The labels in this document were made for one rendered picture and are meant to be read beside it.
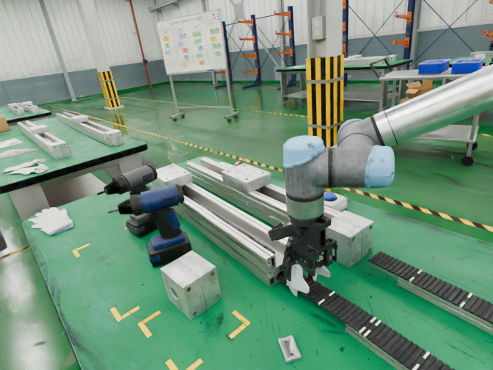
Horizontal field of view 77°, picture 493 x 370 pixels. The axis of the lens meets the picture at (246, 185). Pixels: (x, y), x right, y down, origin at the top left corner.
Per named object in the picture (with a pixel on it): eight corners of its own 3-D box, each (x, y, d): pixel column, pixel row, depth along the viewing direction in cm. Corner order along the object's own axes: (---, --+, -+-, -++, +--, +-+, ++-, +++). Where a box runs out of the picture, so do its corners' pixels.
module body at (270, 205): (344, 238, 91) (345, 213, 88) (321, 253, 86) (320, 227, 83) (207, 173, 152) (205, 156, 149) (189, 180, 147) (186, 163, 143)
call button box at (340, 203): (347, 213, 103) (348, 197, 101) (328, 225, 98) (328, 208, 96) (328, 205, 109) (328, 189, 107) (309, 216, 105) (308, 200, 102)
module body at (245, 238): (298, 268, 82) (296, 241, 78) (269, 287, 76) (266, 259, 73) (172, 186, 142) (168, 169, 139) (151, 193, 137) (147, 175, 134)
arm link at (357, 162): (387, 131, 60) (329, 134, 63) (397, 155, 50) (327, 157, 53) (384, 168, 63) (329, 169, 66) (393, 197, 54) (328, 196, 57)
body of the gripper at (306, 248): (312, 280, 63) (311, 229, 58) (284, 260, 69) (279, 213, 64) (337, 263, 67) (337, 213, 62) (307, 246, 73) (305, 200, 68)
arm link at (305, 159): (327, 145, 53) (277, 147, 55) (328, 202, 57) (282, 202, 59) (328, 132, 60) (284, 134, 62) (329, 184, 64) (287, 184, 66)
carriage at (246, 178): (272, 189, 113) (271, 172, 111) (248, 200, 108) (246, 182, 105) (246, 178, 126) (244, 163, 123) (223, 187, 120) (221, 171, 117)
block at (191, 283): (229, 292, 76) (224, 260, 73) (191, 321, 70) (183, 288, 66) (205, 274, 83) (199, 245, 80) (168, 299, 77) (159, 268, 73)
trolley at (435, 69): (477, 149, 342) (496, 50, 301) (472, 167, 303) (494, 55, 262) (378, 142, 402) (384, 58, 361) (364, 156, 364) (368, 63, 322)
